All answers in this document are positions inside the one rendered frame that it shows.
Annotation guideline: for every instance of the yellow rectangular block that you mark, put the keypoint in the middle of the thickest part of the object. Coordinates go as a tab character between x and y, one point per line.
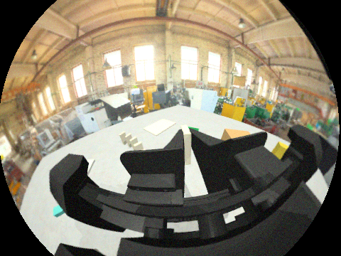
279	150

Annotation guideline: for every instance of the turquoise rectangular block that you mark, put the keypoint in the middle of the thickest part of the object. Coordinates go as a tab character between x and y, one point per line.
58	211

